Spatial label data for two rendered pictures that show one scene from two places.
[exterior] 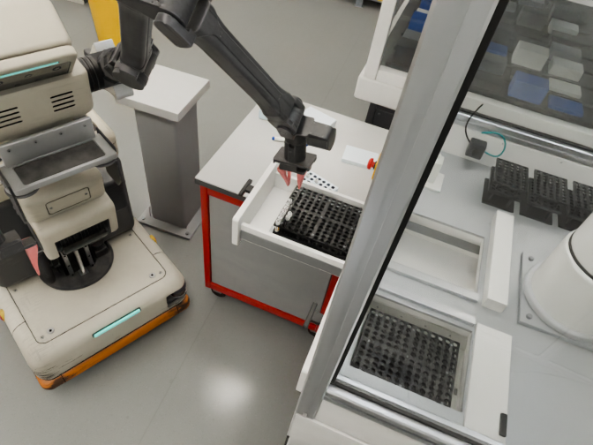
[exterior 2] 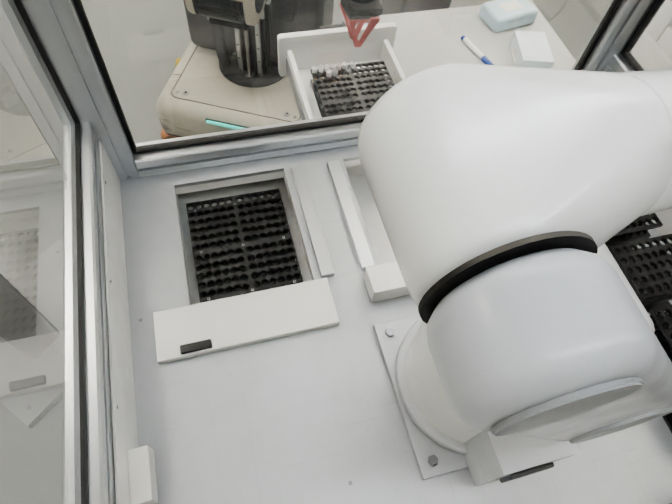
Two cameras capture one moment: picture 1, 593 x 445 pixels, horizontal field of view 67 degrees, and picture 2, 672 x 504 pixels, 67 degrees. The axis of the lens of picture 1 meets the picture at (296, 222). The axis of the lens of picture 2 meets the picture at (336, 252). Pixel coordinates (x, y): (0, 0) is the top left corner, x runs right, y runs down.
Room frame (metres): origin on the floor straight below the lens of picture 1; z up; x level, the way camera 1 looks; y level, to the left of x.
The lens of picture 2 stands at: (0.37, -0.78, 1.69)
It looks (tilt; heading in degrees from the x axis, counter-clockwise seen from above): 59 degrees down; 54
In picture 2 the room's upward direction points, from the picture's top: 8 degrees clockwise
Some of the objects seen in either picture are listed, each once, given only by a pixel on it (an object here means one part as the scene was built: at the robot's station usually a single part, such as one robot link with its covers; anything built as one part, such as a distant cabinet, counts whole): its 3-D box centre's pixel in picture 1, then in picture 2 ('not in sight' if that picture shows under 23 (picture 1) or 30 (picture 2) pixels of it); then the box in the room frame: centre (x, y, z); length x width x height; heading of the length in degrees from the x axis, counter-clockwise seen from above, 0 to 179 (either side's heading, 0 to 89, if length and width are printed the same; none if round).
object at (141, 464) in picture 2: not in sight; (142, 476); (0.24, -0.61, 0.99); 0.07 x 0.03 x 0.03; 76
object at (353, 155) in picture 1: (360, 157); not in sight; (1.35, -0.19, 0.77); 0.13 x 0.09 x 0.02; 82
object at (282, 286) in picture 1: (294, 220); not in sight; (1.33, 0.01, 0.38); 0.62 x 0.58 x 0.76; 166
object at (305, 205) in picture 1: (319, 224); not in sight; (0.88, -0.07, 0.87); 0.22 x 0.18 x 0.06; 76
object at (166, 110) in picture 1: (171, 157); not in sight; (1.58, 0.64, 0.38); 0.30 x 0.30 x 0.76; 79
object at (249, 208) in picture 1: (257, 199); not in sight; (0.93, 0.13, 0.87); 0.29 x 0.02 x 0.11; 166
